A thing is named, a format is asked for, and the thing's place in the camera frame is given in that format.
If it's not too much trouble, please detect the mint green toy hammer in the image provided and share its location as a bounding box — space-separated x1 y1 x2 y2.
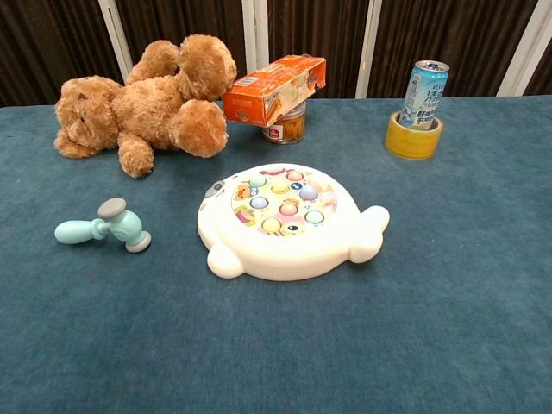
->
53 197 153 254

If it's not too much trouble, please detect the white whack-a-mole toy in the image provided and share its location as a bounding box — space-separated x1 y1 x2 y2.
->
197 162 392 283

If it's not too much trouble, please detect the glass jar with orange fruit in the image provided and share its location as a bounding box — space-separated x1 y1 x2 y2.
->
261 100 307 146

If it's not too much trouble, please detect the orange cardboard snack box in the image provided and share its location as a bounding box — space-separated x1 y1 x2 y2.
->
221 53 328 129

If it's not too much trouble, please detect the yellow tape roll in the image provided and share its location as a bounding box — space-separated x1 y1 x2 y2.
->
384 110 445 161

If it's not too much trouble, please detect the brown teddy bear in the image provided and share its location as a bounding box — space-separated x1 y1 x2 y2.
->
53 34 239 179

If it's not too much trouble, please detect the light blue drink can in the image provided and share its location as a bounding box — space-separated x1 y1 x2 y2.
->
398 60 450 132

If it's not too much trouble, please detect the white partition frame post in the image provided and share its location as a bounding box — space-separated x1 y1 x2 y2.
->
496 0 552 97
354 0 384 100
97 0 135 81
241 0 271 75

